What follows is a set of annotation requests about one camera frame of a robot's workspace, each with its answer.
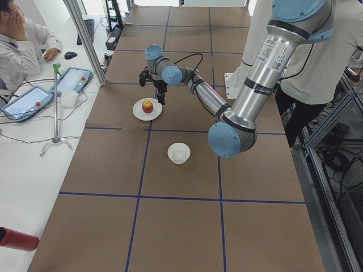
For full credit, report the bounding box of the grabber reacher tool green handle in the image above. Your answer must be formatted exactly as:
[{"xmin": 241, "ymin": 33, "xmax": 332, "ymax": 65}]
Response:
[{"xmin": 39, "ymin": 63, "xmax": 73, "ymax": 158}]

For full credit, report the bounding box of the aluminium frame post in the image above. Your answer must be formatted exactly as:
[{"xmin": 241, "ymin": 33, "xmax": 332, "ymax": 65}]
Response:
[{"xmin": 64, "ymin": 0, "xmax": 107, "ymax": 86}]

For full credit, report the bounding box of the white bowl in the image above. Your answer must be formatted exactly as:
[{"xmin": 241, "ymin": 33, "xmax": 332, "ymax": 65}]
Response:
[{"xmin": 167, "ymin": 142, "xmax": 191, "ymax": 164}]

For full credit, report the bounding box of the black keyboard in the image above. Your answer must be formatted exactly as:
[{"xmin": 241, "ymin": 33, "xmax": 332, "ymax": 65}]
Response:
[{"xmin": 76, "ymin": 19, "xmax": 95, "ymax": 46}]

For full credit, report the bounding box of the seated person white shirt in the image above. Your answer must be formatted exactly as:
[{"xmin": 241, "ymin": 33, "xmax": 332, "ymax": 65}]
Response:
[{"xmin": 1, "ymin": 1, "xmax": 62, "ymax": 93}]

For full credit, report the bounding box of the teach pendant tablet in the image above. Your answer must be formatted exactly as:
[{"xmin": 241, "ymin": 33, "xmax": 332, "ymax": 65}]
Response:
[
  {"xmin": 57, "ymin": 67, "xmax": 92, "ymax": 95},
  {"xmin": 1, "ymin": 86, "xmax": 54, "ymax": 122}
]

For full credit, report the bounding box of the white round plate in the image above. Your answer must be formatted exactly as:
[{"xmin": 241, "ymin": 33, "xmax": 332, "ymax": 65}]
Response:
[{"xmin": 132, "ymin": 98, "xmax": 162, "ymax": 121}]

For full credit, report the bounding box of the standing person beige shirt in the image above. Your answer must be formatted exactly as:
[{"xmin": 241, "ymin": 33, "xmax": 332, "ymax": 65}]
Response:
[{"xmin": 275, "ymin": 1, "xmax": 362, "ymax": 147}]

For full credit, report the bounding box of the red cylinder bottle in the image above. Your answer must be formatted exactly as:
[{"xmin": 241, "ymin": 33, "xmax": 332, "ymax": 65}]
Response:
[{"xmin": 1, "ymin": 227, "xmax": 40, "ymax": 252}]

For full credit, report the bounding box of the far teach pendant tablet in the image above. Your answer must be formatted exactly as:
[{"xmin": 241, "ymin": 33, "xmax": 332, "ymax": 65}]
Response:
[{"xmin": 57, "ymin": 67, "xmax": 92, "ymax": 95}]

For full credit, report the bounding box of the black computer mouse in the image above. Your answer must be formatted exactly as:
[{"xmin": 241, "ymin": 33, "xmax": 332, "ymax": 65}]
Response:
[{"xmin": 64, "ymin": 52, "xmax": 78, "ymax": 60}]

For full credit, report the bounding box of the white tissue pack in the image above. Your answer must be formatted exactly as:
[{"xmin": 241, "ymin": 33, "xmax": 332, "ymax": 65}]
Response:
[{"xmin": 61, "ymin": 91, "xmax": 79, "ymax": 109}]

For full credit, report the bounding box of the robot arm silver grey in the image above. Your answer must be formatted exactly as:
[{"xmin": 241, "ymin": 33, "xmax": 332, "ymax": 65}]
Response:
[{"xmin": 145, "ymin": 1, "xmax": 335, "ymax": 158}]

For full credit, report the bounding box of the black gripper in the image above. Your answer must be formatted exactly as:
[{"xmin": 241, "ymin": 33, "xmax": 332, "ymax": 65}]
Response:
[{"xmin": 151, "ymin": 78, "xmax": 167, "ymax": 105}]

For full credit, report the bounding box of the near teach pendant tablet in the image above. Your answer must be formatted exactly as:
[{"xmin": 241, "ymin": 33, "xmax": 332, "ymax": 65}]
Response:
[{"xmin": 1, "ymin": 86, "xmax": 54, "ymax": 122}]

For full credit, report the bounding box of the red yellow apple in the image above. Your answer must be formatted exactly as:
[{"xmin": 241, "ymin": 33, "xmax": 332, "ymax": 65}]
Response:
[{"xmin": 142, "ymin": 100, "xmax": 154, "ymax": 114}]

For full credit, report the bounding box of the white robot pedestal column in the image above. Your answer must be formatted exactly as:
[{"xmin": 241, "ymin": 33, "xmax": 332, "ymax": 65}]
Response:
[{"xmin": 225, "ymin": 0, "xmax": 272, "ymax": 99}]

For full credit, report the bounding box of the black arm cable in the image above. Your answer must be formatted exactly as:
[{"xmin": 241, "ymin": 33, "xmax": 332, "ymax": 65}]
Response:
[{"xmin": 172, "ymin": 53, "xmax": 204, "ymax": 86}]

